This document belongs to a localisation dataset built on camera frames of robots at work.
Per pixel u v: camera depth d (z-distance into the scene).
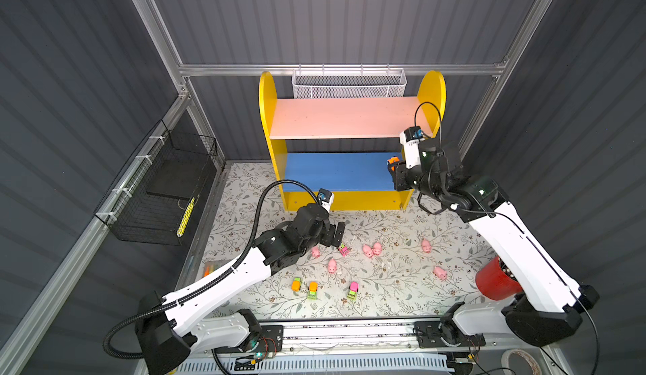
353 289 0.81
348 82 0.91
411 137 0.55
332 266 0.87
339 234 0.65
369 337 0.75
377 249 0.90
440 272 0.85
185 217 0.68
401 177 0.58
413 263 0.89
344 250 0.89
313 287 0.81
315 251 0.89
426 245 0.91
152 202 0.73
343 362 0.71
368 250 0.89
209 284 0.43
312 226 0.53
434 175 0.46
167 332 0.38
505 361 0.69
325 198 0.63
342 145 1.19
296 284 0.82
